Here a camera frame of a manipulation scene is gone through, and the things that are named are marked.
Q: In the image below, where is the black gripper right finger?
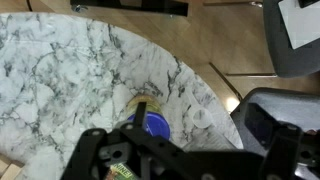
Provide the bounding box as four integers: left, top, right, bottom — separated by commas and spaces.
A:
259, 125, 302, 180

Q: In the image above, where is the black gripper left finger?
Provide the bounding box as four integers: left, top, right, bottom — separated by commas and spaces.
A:
133, 102, 147, 128

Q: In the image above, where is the blue-lidded peanut jar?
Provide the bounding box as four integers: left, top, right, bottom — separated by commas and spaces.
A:
126, 94, 171, 140

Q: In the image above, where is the grey office chair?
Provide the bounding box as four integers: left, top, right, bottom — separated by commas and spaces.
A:
231, 0, 320, 155

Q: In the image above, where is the clear plastic measuring scoop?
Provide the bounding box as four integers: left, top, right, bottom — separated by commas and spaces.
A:
185, 91, 214, 130

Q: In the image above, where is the yellow dog book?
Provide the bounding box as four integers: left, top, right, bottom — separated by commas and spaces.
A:
105, 163, 138, 180

